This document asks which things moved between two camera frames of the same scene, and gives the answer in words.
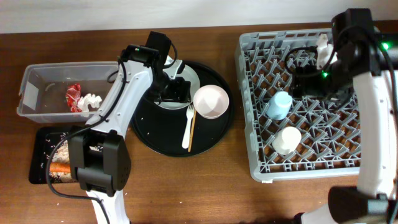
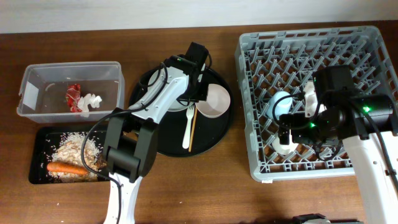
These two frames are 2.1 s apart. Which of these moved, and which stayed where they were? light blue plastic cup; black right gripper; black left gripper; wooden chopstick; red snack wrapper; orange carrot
Moved: black right gripper; black left gripper
Stayed: orange carrot; wooden chopstick; red snack wrapper; light blue plastic cup
